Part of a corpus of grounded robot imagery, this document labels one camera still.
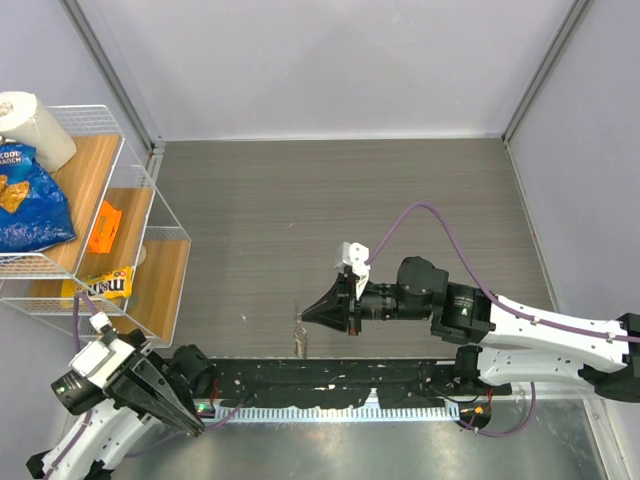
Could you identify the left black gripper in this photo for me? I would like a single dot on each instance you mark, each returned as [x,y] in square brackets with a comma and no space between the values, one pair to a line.
[138,385]

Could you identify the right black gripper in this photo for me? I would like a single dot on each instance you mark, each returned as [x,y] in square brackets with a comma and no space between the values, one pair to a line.
[339,307]

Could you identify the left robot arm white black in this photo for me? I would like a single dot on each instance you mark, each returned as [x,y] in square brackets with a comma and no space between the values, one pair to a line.
[103,433]

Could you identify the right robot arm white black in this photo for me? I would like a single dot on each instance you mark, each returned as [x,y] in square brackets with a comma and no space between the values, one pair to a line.
[499,340]

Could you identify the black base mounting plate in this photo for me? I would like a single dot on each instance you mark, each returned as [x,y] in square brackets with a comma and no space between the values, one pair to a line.
[325,383]

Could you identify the yellow m&m's bag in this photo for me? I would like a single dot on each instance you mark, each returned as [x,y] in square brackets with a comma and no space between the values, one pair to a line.
[112,285]

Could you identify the orange candy packet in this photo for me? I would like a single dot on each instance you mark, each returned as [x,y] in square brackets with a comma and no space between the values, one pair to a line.
[105,229]

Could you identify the blue chips bag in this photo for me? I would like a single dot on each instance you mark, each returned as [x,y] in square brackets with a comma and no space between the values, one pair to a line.
[35,213]

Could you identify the paper towel roll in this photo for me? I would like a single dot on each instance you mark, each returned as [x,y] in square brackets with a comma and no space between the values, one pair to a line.
[25,119]

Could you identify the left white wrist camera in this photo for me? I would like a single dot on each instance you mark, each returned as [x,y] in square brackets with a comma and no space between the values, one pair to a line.
[100,359]

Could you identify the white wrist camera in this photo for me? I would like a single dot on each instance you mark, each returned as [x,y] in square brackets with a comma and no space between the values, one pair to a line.
[355,256]
[100,359]

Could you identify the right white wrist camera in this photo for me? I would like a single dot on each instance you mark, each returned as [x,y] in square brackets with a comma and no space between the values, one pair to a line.
[355,256]

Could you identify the white wire shelf rack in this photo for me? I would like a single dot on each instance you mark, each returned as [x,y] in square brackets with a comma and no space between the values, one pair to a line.
[131,252]

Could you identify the white slotted cable duct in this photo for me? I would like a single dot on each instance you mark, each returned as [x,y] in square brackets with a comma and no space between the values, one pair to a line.
[369,412]

